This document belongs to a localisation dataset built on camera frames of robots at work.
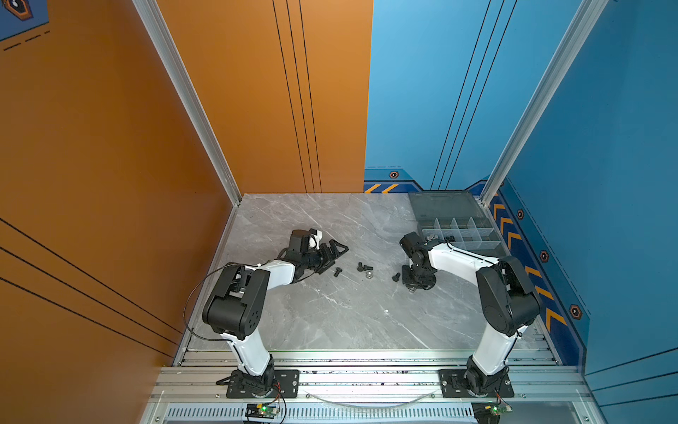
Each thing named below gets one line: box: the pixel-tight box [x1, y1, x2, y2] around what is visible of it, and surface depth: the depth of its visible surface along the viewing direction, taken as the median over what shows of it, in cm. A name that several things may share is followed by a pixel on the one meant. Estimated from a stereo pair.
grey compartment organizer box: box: [407, 190, 510, 260], surface depth 111 cm
